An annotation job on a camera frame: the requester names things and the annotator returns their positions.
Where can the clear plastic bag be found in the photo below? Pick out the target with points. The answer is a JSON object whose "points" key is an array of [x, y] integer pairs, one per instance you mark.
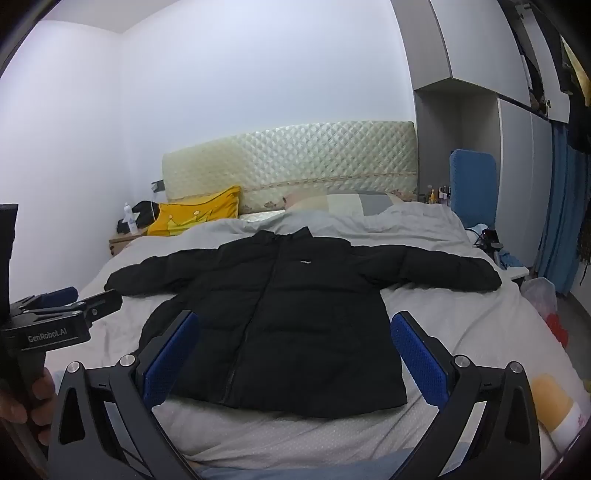
{"points": [[539, 295]]}

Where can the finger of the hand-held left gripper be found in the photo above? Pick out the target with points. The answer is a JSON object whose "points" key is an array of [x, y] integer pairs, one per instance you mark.
{"points": [[104, 310], [69, 300]]}

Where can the white dotted bed sheet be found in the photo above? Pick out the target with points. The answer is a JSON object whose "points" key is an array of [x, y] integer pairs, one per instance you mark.
{"points": [[300, 431]]}

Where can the yellow pillow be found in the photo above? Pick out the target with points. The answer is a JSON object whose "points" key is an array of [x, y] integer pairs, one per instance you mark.
{"points": [[194, 217]]}

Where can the person's left hand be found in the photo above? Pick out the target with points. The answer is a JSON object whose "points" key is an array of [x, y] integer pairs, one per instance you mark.
{"points": [[44, 385]]}

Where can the black bag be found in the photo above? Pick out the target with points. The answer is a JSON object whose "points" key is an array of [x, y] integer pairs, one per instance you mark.
{"points": [[143, 210]]}

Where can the cream quilted headboard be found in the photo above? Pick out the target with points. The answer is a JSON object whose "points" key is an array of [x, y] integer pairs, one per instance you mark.
{"points": [[295, 157]]}

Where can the small black device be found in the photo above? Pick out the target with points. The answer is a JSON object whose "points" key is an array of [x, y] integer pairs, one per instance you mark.
{"points": [[488, 239]]}

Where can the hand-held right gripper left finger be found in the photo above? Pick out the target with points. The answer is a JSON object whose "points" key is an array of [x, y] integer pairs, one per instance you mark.
{"points": [[170, 357]]}

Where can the patchwork pillow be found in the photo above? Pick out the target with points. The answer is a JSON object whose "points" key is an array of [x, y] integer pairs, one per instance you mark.
{"points": [[341, 202]]}

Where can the blue curtain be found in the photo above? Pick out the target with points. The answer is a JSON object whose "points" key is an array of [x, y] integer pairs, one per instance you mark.
{"points": [[561, 207]]}

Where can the wooden nightstand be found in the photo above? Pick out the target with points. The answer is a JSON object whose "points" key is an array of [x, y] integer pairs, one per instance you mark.
{"points": [[122, 242]]}

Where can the blue cushion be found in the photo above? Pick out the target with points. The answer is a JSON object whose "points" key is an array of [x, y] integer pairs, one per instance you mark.
{"points": [[473, 184]]}

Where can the bed with grey sheet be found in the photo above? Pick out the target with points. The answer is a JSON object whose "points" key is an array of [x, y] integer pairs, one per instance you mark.
{"points": [[415, 240]]}

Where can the wall socket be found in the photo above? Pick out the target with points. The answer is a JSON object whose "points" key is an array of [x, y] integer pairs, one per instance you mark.
{"points": [[158, 186]]}

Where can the row of cosmetic bottles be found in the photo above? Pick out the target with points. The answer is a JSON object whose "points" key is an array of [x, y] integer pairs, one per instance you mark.
{"points": [[438, 194]]}

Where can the white plastic bottle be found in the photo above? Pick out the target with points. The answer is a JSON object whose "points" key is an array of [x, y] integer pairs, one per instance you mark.
{"points": [[130, 220]]}

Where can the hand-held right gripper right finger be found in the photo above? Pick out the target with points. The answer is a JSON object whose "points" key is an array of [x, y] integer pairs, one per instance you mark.
{"points": [[421, 360]]}

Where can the grey white wardrobe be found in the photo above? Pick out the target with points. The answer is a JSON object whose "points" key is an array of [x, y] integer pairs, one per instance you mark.
{"points": [[475, 55]]}

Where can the black puffer jacket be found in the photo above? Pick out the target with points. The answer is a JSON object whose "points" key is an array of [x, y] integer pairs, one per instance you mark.
{"points": [[286, 318]]}

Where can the yellow white soft item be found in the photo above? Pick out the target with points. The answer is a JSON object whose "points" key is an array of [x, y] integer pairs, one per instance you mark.
{"points": [[554, 406]]}

